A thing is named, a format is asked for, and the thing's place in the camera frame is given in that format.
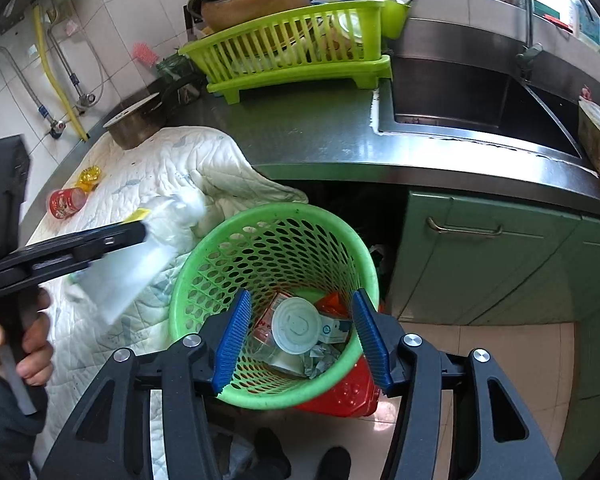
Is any metal cabinet handle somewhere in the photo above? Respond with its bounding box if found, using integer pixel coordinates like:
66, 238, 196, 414
426, 216, 503, 237

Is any foil ball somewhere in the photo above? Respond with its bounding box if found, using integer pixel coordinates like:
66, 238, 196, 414
302, 345, 341, 378

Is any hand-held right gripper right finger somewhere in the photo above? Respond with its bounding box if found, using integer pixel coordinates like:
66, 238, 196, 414
351, 289, 563, 480

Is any steel sink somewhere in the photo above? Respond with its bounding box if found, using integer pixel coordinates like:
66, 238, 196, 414
377, 55, 598, 163

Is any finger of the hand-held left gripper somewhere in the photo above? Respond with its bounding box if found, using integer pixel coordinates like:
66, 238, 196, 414
0, 221, 148, 303

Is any red plastic cup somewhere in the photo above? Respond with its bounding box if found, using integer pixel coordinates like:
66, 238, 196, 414
47, 187, 87, 219

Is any person's left hand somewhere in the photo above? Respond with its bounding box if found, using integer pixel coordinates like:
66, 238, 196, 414
0, 287, 55, 387

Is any metal faucet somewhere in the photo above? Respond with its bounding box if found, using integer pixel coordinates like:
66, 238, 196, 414
515, 0, 598, 81

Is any green plastic dish rack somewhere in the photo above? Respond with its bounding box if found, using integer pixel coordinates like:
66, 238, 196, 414
179, 0, 413, 106

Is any flexible metal hose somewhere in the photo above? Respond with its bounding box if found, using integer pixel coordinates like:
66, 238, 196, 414
45, 25, 97, 111
0, 42, 65, 140

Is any white quilted blanket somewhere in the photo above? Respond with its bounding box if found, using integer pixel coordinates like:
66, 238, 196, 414
22, 126, 308, 480

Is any yellow plastic wrapper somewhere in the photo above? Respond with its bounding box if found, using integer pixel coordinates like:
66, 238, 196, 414
77, 166, 106, 192

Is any orange snack packet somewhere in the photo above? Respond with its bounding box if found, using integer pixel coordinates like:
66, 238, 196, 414
314, 291, 353, 321

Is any black shoe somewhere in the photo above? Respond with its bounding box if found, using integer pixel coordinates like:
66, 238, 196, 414
317, 446, 353, 480
252, 427, 292, 480

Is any green base cabinet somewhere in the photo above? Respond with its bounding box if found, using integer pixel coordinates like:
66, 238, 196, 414
385, 182, 600, 461

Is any green plastic waste basket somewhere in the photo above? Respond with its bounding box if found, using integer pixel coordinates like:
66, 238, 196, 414
169, 203, 381, 409

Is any metal pot with lid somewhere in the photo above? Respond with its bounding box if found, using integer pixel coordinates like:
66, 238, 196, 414
102, 77, 203, 151

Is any yellow gas hose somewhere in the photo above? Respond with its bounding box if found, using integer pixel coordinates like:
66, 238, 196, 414
32, 2, 90, 142

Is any white plastic lid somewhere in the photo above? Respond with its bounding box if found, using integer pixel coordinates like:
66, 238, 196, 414
271, 297, 323, 356

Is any white paper cup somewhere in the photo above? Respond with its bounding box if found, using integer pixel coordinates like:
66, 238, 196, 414
77, 191, 208, 326

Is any clear plastic bag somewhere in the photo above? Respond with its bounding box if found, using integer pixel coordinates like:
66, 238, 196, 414
215, 432, 256, 480

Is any red soda can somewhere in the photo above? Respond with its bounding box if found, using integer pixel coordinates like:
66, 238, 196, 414
252, 291, 287, 348

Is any pink bottle brush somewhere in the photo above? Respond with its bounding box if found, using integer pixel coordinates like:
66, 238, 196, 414
132, 42, 161, 68

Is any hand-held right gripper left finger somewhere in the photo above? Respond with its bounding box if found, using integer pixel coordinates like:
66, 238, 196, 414
40, 289, 253, 480

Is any brown clay pot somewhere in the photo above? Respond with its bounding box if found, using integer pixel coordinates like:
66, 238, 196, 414
201, 0, 311, 33

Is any red plastic stool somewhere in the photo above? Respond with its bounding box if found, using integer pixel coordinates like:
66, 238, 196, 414
295, 355, 383, 418

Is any white milk carton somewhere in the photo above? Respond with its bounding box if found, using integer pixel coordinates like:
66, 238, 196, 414
317, 317, 353, 346

